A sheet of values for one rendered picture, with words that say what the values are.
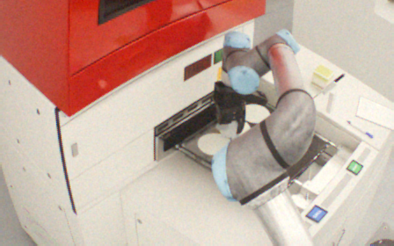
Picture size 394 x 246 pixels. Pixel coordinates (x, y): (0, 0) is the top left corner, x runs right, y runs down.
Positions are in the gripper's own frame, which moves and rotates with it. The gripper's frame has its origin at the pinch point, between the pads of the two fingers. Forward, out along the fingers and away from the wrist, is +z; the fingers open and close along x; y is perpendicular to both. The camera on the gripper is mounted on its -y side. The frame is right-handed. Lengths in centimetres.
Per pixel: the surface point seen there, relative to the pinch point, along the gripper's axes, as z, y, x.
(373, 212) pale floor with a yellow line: 91, -109, -2
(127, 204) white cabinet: 13.5, 36.5, 6.2
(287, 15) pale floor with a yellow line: 91, -172, -233
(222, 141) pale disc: 1.2, 3.3, -0.5
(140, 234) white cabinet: 25.3, 34.4, 10.7
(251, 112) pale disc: 1.3, -11.3, -10.4
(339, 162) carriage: 3.3, -31.7, 22.1
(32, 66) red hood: -38, 63, -1
